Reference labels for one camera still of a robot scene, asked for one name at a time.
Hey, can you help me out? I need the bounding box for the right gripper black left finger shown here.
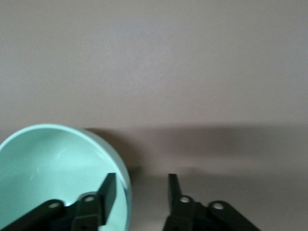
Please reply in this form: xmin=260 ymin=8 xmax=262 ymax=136
xmin=0 ymin=173 xmax=117 ymax=231

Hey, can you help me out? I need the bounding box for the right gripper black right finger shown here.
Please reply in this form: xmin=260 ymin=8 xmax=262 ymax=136
xmin=162 ymin=173 xmax=262 ymax=231

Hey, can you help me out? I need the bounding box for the green bowl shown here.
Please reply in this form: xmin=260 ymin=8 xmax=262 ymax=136
xmin=0 ymin=123 xmax=132 ymax=231

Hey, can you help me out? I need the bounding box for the brown table cloth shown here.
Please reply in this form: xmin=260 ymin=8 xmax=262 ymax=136
xmin=0 ymin=0 xmax=308 ymax=231

